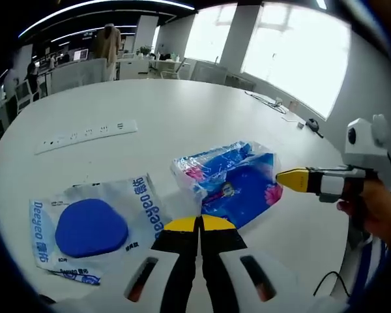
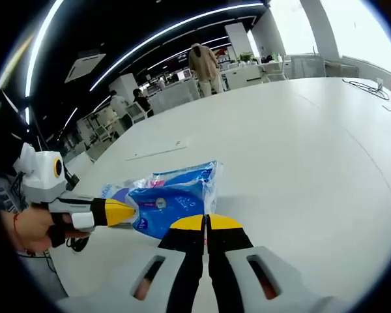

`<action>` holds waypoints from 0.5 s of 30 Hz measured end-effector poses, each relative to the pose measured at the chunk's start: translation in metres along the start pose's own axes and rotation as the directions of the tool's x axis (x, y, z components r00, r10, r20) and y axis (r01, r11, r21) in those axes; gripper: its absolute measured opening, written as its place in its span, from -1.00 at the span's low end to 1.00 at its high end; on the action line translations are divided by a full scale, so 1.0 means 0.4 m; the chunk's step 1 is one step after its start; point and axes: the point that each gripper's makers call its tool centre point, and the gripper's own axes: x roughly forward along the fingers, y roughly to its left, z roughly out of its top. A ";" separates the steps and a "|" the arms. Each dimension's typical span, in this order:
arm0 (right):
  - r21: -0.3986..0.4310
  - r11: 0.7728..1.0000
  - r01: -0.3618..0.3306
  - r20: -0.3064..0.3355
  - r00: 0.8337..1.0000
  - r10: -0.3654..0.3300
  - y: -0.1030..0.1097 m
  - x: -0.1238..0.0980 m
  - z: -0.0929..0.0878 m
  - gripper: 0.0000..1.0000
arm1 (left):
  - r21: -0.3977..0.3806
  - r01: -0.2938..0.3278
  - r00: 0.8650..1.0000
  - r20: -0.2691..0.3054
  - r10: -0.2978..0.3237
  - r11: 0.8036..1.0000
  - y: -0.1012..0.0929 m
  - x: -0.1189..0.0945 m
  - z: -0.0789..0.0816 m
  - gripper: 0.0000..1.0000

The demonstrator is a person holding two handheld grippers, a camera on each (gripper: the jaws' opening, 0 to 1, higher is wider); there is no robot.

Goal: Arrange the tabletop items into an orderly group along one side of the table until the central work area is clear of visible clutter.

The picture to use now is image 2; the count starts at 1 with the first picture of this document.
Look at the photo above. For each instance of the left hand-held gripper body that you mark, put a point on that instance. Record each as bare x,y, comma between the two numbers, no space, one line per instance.
40,176

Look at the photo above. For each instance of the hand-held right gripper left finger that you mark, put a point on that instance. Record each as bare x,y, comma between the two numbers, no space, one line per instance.
182,261

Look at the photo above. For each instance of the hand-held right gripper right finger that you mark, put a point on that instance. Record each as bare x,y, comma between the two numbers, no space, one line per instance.
228,261

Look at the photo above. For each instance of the blue tissue packet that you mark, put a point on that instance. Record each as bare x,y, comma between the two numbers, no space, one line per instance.
176,199

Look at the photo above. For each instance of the person's left hand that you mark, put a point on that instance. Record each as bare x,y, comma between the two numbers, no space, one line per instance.
32,228

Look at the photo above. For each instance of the white table socket panel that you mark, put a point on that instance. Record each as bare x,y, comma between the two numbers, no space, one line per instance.
159,151

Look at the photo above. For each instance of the white office chair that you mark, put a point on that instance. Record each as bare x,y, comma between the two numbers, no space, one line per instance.
275,68
135,112

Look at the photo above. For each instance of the ceiling air conditioner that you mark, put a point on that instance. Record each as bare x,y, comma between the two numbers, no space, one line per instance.
84,66

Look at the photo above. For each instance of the green potted plant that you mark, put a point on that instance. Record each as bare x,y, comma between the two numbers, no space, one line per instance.
246,57

